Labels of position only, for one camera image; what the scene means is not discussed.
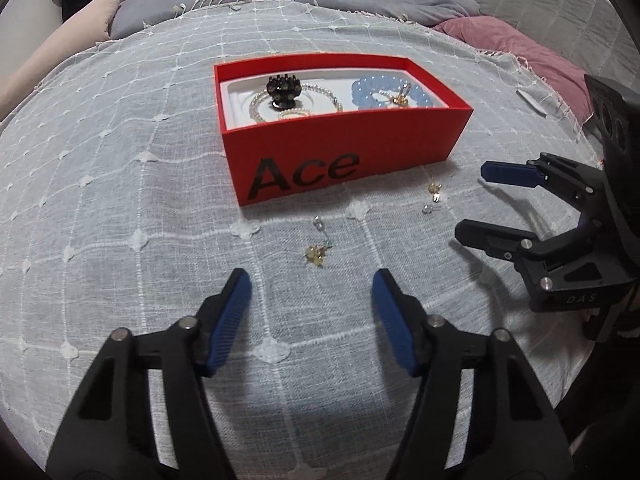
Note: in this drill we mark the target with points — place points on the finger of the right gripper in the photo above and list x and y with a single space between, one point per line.
500 242
510 173

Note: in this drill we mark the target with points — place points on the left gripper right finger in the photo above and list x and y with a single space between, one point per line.
431 349

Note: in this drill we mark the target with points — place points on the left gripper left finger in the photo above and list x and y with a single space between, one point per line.
190 350

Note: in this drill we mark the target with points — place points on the gold flower charm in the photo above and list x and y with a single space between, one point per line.
399 101

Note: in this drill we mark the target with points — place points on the person's right hand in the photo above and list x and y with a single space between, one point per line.
621 320

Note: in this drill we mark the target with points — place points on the pink pillow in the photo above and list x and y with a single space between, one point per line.
492 35

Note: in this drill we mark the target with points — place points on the gold charm silver clasp earring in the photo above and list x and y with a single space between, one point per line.
316 253

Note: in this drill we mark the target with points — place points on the grey checked bedspread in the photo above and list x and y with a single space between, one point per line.
117 209

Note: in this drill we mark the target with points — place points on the grey quilted headboard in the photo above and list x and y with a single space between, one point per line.
589 33

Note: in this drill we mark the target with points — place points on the red Ace box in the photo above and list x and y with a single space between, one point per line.
277 156

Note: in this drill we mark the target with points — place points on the black hair claw clip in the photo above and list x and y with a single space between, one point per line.
283 91

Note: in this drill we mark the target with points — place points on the beige pillow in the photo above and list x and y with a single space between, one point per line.
83 30

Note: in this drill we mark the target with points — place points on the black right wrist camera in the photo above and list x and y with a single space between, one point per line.
616 112

